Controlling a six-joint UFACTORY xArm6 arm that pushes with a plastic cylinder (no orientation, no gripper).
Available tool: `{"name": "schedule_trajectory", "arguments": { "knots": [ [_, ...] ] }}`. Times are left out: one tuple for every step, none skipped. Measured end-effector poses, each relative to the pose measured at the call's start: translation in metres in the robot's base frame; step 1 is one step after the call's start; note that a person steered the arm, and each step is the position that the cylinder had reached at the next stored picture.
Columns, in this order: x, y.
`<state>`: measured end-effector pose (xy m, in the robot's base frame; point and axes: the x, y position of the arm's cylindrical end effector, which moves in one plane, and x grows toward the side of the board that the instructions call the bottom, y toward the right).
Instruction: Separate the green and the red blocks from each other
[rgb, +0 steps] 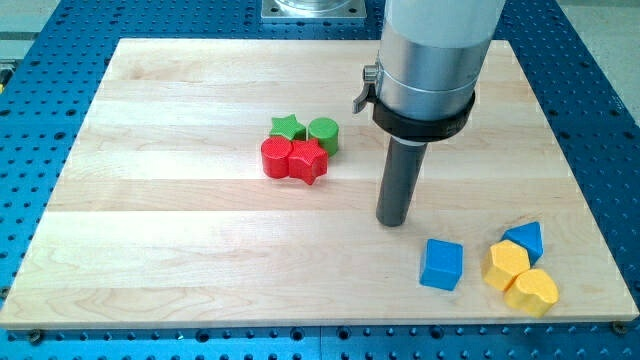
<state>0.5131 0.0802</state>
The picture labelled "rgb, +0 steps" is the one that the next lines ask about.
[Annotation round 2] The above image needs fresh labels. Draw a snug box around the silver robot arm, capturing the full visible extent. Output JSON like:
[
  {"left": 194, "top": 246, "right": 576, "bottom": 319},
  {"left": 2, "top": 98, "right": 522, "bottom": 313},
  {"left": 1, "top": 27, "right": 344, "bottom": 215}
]
[{"left": 377, "top": 0, "right": 505, "bottom": 120}]

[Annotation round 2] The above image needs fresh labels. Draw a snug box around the red star block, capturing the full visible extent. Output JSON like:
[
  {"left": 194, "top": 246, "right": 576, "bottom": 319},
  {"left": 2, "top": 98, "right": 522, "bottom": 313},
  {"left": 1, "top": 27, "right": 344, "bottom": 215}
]
[{"left": 288, "top": 138, "right": 329, "bottom": 185}]

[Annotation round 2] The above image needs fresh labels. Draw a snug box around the green cylinder block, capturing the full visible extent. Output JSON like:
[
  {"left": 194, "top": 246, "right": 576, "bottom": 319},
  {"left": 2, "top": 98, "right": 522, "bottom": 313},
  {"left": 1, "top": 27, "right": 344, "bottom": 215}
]
[{"left": 308, "top": 117, "right": 339, "bottom": 156}]

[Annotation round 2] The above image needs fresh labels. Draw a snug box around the red cylinder block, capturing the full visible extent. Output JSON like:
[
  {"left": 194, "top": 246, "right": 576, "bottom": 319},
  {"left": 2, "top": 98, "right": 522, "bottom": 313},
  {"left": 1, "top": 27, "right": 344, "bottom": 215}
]
[{"left": 260, "top": 136, "right": 293, "bottom": 179}]

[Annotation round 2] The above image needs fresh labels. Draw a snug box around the green star block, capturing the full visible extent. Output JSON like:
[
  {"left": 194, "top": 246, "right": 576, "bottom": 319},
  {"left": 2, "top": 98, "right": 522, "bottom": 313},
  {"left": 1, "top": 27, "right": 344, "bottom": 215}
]
[{"left": 269, "top": 114, "right": 307, "bottom": 141}]

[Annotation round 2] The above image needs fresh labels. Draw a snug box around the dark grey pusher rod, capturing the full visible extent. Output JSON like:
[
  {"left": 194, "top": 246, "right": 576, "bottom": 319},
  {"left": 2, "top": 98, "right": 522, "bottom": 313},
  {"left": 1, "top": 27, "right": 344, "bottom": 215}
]
[{"left": 376, "top": 137, "right": 428, "bottom": 227}]

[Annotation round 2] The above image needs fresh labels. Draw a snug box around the wooden board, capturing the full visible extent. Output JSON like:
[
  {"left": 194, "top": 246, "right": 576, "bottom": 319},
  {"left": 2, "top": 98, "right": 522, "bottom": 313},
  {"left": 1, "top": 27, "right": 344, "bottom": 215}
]
[{"left": 1, "top": 39, "right": 638, "bottom": 330}]

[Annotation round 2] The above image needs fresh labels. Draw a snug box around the blue cube block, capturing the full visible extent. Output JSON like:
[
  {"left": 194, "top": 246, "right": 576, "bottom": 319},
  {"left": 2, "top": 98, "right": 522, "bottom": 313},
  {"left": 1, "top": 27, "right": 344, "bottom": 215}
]
[{"left": 419, "top": 239, "right": 464, "bottom": 291}]

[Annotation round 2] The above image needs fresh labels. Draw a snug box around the yellow hexagon block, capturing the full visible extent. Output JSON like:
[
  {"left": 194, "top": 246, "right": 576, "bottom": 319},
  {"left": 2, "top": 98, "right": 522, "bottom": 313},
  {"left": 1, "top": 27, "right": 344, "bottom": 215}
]
[{"left": 481, "top": 240, "right": 530, "bottom": 291}]

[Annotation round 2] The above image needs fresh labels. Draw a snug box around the blue triangle block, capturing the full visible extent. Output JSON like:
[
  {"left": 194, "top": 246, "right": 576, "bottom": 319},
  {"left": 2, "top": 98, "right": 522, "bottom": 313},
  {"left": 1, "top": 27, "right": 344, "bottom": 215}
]
[{"left": 501, "top": 221, "right": 544, "bottom": 265}]

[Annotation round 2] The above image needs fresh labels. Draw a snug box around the yellow heart block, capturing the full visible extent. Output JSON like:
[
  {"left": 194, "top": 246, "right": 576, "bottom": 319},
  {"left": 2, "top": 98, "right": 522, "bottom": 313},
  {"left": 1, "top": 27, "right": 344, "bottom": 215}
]
[{"left": 504, "top": 268, "right": 560, "bottom": 318}]

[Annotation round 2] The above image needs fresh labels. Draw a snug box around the blue perforated metal table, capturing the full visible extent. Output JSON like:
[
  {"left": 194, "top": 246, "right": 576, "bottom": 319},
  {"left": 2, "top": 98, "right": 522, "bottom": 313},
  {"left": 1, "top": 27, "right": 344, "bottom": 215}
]
[{"left": 1, "top": 1, "right": 639, "bottom": 359}]

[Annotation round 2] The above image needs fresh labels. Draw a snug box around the black clamp ring with lever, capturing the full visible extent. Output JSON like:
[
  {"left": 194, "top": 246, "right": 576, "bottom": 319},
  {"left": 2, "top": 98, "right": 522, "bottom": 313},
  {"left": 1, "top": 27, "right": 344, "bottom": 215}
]
[{"left": 352, "top": 64, "right": 477, "bottom": 144}]

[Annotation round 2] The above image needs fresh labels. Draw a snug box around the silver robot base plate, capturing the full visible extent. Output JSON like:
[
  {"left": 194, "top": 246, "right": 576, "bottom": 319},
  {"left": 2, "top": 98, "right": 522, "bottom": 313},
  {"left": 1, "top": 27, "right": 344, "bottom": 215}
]
[{"left": 261, "top": 0, "right": 367, "bottom": 20}]

